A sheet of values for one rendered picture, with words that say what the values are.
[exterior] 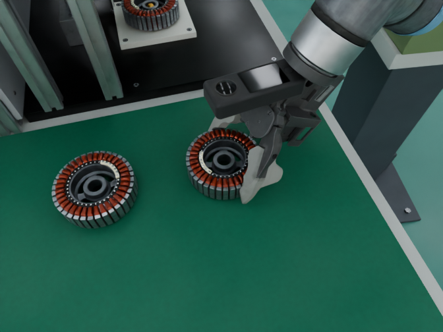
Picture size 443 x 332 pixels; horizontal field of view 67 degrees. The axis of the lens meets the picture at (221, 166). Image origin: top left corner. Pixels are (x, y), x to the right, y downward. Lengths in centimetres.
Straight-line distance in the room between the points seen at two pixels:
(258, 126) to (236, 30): 34
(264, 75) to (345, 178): 22
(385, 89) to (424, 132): 84
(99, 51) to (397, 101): 77
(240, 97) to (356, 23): 14
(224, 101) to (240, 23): 40
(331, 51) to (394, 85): 60
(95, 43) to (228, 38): 28
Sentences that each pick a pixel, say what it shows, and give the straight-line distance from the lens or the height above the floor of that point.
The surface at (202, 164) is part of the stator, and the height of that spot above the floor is 79.
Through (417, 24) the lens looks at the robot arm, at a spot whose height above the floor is 95.
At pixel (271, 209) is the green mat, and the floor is 75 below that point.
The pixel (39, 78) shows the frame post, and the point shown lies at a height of 84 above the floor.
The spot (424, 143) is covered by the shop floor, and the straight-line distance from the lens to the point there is 175.
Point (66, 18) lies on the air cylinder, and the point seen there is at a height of 82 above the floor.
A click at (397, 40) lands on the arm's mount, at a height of 76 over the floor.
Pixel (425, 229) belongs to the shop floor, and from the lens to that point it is 150.
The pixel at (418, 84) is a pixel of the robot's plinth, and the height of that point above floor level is 58.
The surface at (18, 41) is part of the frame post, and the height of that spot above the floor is 90.
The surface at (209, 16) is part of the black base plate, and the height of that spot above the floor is 77.
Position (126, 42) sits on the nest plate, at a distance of 71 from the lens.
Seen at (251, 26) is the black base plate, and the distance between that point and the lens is 75.
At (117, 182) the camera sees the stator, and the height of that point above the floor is 78.
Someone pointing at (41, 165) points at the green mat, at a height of 75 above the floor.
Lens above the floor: 118
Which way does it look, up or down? 56 degrees down
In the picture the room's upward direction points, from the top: straight up
